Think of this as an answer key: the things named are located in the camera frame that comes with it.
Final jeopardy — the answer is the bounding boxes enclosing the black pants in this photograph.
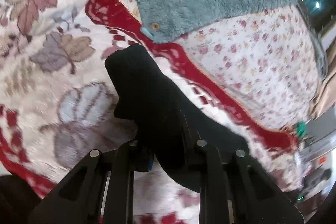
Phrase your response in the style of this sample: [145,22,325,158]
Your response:
[105,44,249,192]

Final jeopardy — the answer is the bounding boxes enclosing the beige curtain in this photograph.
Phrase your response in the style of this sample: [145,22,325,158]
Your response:
[310,64,335,120]

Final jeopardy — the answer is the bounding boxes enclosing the white rose print quilt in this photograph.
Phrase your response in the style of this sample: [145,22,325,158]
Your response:
[86,0,324,132]

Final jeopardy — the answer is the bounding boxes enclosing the red white floral blanket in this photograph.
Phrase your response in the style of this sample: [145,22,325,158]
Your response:
[0,0,305,224]

